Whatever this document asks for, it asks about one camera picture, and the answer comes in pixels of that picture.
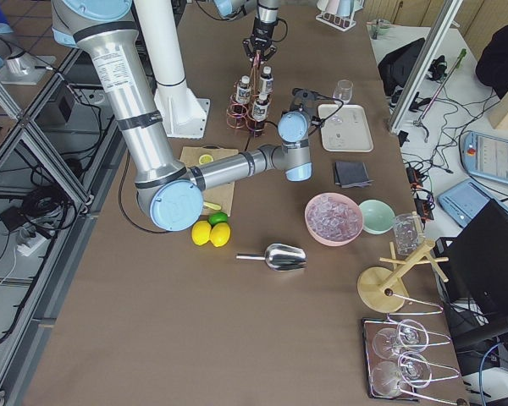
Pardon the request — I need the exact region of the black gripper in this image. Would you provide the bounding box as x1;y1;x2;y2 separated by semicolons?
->
242;17;278;63
288;88;322;127

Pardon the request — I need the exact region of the copper wire bottle basket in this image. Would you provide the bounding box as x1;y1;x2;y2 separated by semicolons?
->
226;63;273;137

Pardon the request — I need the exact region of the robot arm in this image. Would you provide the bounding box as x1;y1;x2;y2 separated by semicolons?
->
213;0;279;67
52;1;313;232

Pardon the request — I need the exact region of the tea bottle white cap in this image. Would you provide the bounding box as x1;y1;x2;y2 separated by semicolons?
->
234;75;251;114
251;93;268;133

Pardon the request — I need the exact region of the clear wine glass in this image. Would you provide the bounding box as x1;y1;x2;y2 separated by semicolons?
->
329;80;353;125

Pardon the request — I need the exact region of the cream rabbit serving tray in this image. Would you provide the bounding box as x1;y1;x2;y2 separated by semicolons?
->
317;104;373;152

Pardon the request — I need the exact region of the folded grey cloth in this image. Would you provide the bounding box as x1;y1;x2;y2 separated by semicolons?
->
334;161;373;189

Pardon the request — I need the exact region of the white cup rack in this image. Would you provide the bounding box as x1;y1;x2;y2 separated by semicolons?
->
316;0;365;32

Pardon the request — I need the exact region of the black bag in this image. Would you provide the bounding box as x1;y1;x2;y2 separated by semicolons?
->
378;38;425;96

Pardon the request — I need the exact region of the half lemon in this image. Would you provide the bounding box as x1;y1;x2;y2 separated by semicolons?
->
198;153;214;165

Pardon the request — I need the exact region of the pink bowl of ice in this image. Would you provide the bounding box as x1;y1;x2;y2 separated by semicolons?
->
304;193;363;247

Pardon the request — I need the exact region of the bamboo cutting board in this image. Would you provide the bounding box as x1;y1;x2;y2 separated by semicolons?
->
179;146;239;216

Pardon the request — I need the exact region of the green bowl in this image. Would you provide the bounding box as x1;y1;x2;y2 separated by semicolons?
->
359;200;395;235

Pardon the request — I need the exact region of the yellow plastic knife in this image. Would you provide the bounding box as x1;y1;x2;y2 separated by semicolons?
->
203;201;222;211

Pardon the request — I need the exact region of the green lime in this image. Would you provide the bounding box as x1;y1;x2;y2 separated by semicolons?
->
207;211;229;227

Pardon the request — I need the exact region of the yellow lemon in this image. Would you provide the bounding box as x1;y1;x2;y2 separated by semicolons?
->
190;220;212;246
209;222;231;248

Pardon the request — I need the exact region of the steel ice scoop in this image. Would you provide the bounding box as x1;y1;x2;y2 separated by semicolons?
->
235;243;307;272

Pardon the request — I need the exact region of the glass mug on stand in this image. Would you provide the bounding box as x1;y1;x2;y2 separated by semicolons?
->
393;212;424;255

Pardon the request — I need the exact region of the blue teach pendant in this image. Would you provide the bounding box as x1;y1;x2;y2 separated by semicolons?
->
438;179;494;228
461;132;508;185

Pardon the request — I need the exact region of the wooden cup tree stand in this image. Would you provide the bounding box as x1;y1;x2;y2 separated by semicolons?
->
356;211;450;314

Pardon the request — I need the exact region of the black monitor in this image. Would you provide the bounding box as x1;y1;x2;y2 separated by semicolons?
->
439;197;508;339

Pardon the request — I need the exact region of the hanging wine glass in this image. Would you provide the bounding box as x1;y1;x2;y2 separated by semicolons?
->
372;319;451;360
370;350;461;400

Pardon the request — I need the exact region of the black glass rack tray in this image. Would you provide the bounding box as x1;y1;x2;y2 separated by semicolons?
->
362;319;465;405

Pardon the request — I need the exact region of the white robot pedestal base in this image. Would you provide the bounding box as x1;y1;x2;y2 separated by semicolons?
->
135;0;210;140

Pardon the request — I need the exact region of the aluminium frame post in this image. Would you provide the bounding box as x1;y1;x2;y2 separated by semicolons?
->
388;0;462;135

